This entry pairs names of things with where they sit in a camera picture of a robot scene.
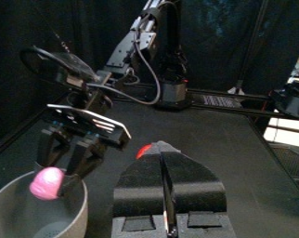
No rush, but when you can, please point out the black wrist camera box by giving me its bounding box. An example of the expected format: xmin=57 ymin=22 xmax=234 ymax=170
xmin=19 ymin=45 xmax=103 ymax=91

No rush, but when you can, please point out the black mesh panel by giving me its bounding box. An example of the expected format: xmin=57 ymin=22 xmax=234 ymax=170
xmin=269 ymin=141 xmax=299 ymax=188

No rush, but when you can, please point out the black frame rail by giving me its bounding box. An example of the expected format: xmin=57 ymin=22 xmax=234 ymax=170
xmin=113 ymin=81 xmax=299 ymax=123

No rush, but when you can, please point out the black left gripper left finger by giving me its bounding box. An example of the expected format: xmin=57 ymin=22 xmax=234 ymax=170
xmin=111 ymin=140 xmax=169 ymax=238

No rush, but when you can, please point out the black slanted pole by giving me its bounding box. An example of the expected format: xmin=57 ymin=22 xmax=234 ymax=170
xmin=226 ymin=0 xmax=270 ymax=96

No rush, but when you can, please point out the pink ball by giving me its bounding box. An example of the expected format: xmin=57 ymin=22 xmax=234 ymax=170
xmin=27 ymin=166 xmax=66 ymax=201

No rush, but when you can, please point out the grey bowl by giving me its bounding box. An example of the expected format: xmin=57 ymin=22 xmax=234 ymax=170
xmin=0 ymin=168 xmax=90 ymax=238

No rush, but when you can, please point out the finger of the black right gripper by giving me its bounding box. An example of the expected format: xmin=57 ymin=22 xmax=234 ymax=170
xmin=58 ymin=139 xmax=109 ymax=198
xmin=35 ymin=127 xmax=71 ymax=170

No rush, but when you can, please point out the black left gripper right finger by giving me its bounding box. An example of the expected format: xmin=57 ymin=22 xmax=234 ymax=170
xmin=159 ymin=144 xmax=237 ymax=238

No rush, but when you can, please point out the small red toy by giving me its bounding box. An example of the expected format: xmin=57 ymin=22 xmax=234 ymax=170
xmin=134 ymin=143 xmax=153 ymax=160

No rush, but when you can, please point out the grey cable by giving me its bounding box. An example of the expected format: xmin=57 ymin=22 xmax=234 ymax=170
xmin=85 ymin=39 xmax=162 ymax=106

